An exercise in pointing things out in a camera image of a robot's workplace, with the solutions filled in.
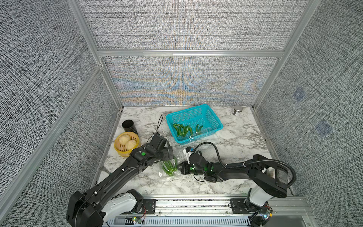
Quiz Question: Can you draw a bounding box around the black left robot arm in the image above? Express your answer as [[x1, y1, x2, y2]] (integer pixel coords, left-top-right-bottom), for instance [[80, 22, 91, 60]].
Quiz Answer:
[[66, 132, 174, 227]]

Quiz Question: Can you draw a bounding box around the teal plastic basket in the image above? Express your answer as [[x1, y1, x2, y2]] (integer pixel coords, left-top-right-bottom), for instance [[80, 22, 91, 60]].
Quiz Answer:
[[166, 104, 223, 145]]

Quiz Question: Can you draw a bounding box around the yellow bamboo steamer basket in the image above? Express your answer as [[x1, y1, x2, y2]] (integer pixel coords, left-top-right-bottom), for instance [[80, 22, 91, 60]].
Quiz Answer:
[[114, 131, 140, 158]]

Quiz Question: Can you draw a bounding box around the pale steamed bun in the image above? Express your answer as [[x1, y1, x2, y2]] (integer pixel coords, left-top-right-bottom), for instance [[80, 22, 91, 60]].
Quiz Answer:
[[118, 134, 131, 146]]

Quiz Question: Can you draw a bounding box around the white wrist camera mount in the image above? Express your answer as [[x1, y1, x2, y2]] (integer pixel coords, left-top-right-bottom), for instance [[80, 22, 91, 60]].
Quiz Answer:
[[183, 147, 194, 164]]

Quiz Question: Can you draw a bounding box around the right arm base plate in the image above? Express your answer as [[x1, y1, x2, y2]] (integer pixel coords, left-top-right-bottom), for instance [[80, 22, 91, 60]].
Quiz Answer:
[[228, 198, 256, 214]]

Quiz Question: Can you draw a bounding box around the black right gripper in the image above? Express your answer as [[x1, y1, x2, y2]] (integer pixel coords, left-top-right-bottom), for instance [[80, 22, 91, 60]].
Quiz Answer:
[[174, 161, 206, 178]]

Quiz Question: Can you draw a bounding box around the black mug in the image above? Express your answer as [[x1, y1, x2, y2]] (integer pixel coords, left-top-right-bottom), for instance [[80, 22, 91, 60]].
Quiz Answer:
[[122, 119, 138, 134]]

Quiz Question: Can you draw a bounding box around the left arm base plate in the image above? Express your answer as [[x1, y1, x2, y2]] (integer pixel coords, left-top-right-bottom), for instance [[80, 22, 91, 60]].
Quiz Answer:
[[123, 199, 156, 216]]

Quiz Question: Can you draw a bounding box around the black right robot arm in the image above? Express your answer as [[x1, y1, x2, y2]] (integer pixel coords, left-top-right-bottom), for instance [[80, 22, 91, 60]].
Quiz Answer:
[[177, 152, 297, 213]]

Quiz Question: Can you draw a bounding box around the small metal tin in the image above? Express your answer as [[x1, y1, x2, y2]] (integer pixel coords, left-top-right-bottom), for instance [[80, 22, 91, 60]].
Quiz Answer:
[[233, 105, 244, 116]]

